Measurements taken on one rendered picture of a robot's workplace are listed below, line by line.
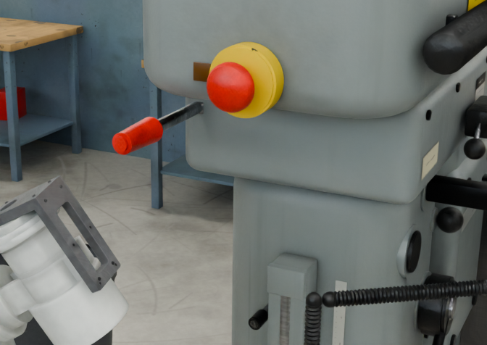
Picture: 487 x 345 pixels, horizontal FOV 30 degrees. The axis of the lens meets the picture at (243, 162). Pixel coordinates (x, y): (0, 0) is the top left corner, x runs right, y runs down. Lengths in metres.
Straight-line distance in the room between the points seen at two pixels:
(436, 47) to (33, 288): 0.36
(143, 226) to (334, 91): 4.39
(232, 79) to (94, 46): 5.56
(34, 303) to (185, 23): 0.26
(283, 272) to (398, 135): 0.19
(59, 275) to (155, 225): 4.40
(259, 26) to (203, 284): 3.71
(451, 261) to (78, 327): 0.53
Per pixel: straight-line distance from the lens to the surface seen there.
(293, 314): 0.92
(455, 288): 0.81
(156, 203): 5.33
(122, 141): 0.77
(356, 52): 0.72
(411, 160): 0.83
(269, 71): 0.72
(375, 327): 0.95
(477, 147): 0.94
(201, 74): 0.77
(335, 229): 0.91
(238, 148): 0.88
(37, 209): 0.68
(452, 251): 1.10
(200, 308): 4.19
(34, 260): 0.71
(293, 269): 0.90
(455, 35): 0.72
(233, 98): 0.71
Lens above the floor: 1.93
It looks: 18 degrees down
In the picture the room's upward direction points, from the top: 1 degrees clockwise
